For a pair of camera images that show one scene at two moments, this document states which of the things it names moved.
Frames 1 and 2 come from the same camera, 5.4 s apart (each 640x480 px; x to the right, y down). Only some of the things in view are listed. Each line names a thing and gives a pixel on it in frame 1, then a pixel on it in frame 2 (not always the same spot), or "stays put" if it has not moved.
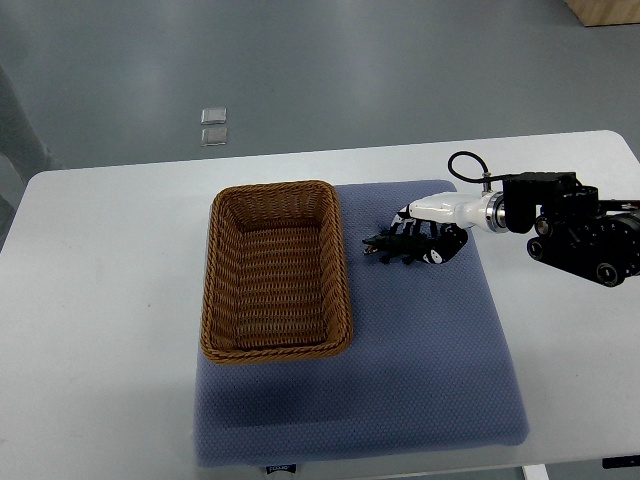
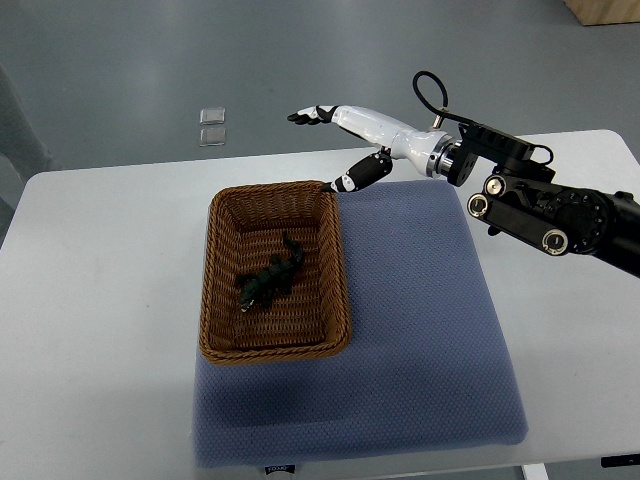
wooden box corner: x=606 y=12 stays put
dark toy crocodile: x=390 y=245 to x=274 y=280
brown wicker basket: x=276 y=283 stays put
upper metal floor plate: x=213 y=116 stays put
